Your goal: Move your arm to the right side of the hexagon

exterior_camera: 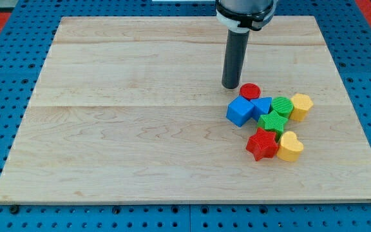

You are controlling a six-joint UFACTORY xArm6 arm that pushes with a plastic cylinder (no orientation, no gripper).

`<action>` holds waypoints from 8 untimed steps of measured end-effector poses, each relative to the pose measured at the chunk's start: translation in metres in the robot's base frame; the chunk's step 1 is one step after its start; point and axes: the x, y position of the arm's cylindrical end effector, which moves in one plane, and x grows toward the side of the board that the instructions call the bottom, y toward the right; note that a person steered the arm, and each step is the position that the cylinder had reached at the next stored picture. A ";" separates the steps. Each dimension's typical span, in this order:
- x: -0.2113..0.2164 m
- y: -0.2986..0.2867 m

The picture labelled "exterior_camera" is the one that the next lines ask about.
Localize yellow hexagon block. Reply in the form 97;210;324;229
289;93;314;122

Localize blue cube block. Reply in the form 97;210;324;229
226;96;254;127

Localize light wooden board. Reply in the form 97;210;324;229
0;16;371;205

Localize red cylinder block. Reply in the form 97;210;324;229
239;83;262;100

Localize blue triangle block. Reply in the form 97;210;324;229
250;97;272;121

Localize red star block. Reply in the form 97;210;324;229
245;127;278;161

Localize green star block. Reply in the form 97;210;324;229
257;110;289;141

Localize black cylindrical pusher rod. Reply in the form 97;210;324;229
222;30;249;89

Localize green cylinder block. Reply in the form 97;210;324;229
271;97;294;118

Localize yellow heart block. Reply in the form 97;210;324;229
276;131;304;162

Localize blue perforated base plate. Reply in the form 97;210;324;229
0;1;371;231

